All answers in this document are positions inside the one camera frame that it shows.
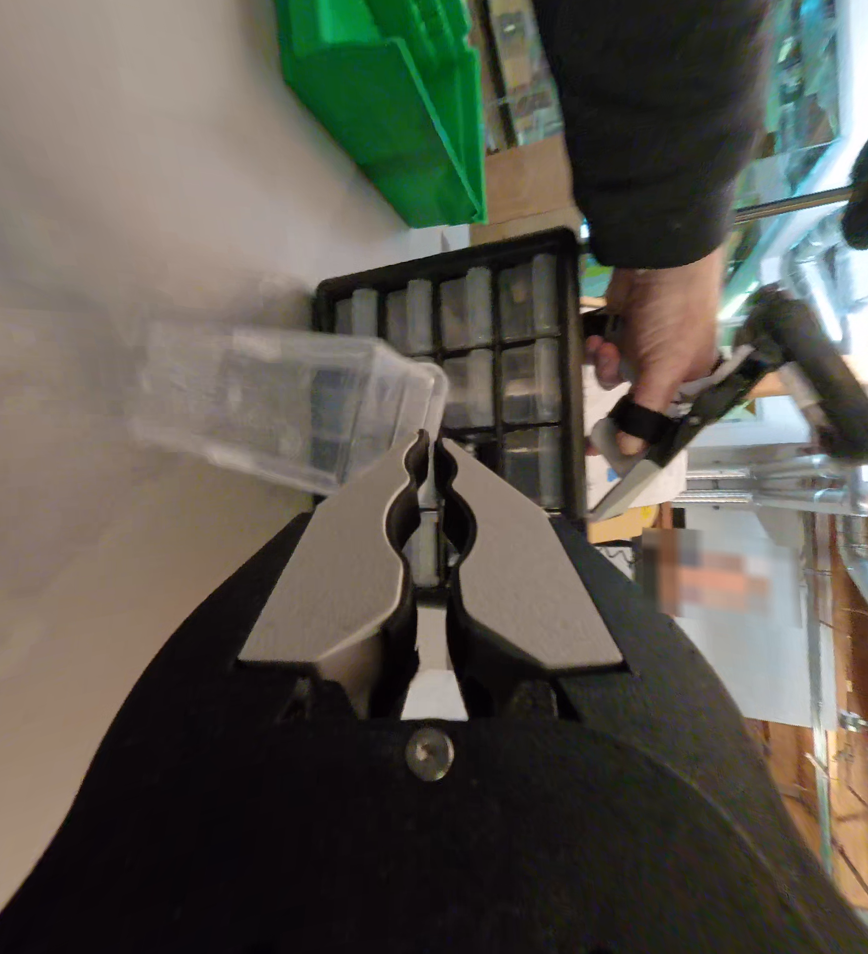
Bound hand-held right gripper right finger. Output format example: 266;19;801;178
434;438;623;683

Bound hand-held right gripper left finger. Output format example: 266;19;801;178
238;430;432;716

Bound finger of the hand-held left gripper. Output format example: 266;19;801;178
589;456;687;524

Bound black drawer cabinet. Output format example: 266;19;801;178
313;227;591;526

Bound rows of clear cabinet drawers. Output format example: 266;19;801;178
333;253;563;508

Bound small clear plastic drawer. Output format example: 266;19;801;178
128;319;450;499

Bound person's left hand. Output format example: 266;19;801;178
584;249;729;456

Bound wooden side table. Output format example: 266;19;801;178
586;503;677;549

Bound wooden shelf unit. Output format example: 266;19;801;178
762;514;868;918

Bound brown cardboard box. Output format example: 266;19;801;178
471;138;580;247

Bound cluttered storage shelf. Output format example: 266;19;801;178
482;0;565;154

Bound green plastic bin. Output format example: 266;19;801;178
273;0;489;228

